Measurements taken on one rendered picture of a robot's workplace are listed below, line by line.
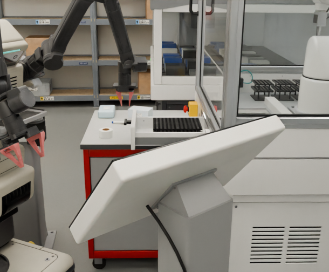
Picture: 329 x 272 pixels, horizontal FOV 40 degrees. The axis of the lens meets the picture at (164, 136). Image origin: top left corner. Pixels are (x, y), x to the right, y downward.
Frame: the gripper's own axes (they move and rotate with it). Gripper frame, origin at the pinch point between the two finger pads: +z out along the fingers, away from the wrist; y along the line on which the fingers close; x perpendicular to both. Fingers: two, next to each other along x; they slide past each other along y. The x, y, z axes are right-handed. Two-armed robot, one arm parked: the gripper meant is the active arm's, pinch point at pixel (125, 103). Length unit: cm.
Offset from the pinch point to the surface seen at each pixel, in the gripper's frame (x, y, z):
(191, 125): -0.9, 30.2, 10.2
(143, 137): -10.4, 8.2, 12.7
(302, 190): -53, 66, 18
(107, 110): 58, -14, 20
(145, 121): 13.8, 9.0, 12.6
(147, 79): 370, 9, 68
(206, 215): -105, 24, -1
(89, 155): 13.5, -19.4, 30.3
